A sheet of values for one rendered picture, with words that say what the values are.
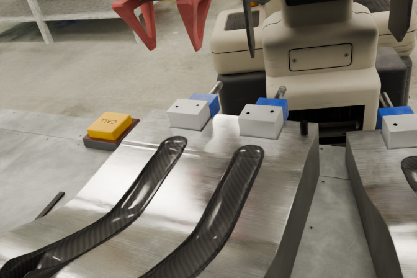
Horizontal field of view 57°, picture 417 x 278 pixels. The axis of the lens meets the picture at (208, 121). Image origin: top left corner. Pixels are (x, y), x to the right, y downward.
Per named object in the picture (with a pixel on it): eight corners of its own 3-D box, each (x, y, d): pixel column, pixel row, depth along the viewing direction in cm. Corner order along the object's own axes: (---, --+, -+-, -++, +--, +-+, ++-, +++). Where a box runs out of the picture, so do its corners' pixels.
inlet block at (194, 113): (209, 96, 67) (203, 68, 64) (236, 98, 64) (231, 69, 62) (174, 141, 57) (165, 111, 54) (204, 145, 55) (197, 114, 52)
